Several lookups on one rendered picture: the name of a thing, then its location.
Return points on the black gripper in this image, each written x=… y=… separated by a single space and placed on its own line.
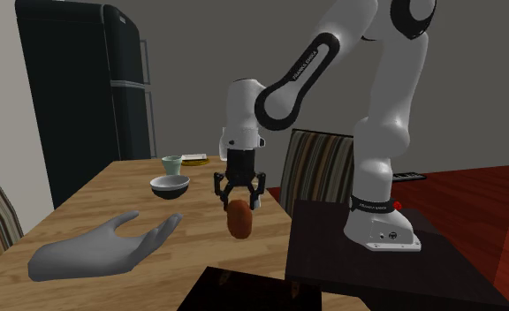
x=240 y=166

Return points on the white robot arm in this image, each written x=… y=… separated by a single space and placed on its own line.
x=386 y=129

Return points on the brown oval potato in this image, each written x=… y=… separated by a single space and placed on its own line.
x=240 y=222

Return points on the yellow plate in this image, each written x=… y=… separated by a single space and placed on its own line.
x=195 y=163

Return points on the flat white box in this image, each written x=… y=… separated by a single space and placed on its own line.
x=194 y=157

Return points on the black bowl with white inside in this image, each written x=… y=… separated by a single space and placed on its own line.
x=169 y=186

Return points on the pale green cup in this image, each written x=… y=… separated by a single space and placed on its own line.
x=171 y=165

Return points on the wooden table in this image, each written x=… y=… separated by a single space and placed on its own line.
x=91 y=200

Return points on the dark robot stand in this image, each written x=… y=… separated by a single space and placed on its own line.
x=366 y=271

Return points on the grey hand figure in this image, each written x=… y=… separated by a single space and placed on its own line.
x=91 y=254

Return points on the black refrigerator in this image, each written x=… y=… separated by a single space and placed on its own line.
x=73 y=94

